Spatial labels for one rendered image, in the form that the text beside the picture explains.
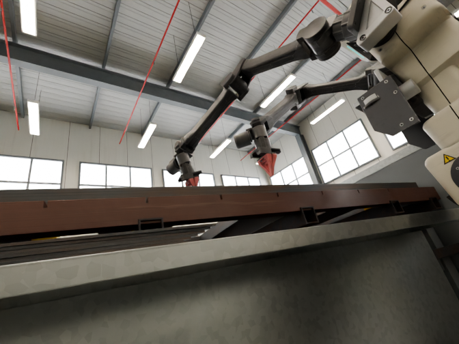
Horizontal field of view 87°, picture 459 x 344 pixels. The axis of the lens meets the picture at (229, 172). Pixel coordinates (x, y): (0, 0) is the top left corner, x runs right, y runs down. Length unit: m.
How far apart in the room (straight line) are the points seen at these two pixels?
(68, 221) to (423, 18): 0.94
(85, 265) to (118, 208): 0.24
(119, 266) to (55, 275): 0.06
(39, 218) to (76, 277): 0.25
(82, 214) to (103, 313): 0.19
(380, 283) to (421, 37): 0.67
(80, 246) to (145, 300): 0.15
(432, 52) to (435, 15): 0.09
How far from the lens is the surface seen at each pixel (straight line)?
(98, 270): 0.32
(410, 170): 1.49
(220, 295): 0.52
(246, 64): 1.09
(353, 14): 0.80
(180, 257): 0.34
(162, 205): 0.56
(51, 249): 0.41
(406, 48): 0.90
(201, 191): 0.65
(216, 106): 1.09
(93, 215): 0.55
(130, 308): 0.48
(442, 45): 0.89
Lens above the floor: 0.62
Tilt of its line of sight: 24 degrees up
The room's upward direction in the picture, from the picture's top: 13 degrees counter-clockwise
